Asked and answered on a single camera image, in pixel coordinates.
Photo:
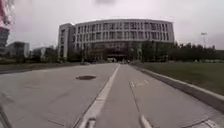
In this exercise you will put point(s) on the large curved grey building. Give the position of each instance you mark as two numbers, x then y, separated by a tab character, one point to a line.
116	35

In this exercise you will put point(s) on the round manhole cover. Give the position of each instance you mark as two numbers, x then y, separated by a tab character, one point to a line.
85	77

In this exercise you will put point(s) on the white painted line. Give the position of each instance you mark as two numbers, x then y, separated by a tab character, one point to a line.
101	96

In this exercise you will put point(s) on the grey concrete road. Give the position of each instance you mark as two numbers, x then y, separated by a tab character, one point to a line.
53	96

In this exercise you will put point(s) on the row of dark trees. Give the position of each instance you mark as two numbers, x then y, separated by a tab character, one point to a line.
180	51

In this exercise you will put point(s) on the pale stone kerb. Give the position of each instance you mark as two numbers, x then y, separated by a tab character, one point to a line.
186	87

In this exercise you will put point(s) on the green grass field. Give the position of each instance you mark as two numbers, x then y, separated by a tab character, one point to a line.
193	71

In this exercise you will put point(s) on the grass verge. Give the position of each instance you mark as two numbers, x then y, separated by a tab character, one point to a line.
30	66

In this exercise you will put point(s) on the floodlight pole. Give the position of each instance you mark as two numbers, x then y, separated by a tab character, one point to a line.
204	39

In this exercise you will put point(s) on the low grey building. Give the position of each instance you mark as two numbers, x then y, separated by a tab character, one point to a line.
18	49

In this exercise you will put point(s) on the tall building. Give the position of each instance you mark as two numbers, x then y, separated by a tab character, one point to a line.
3	40

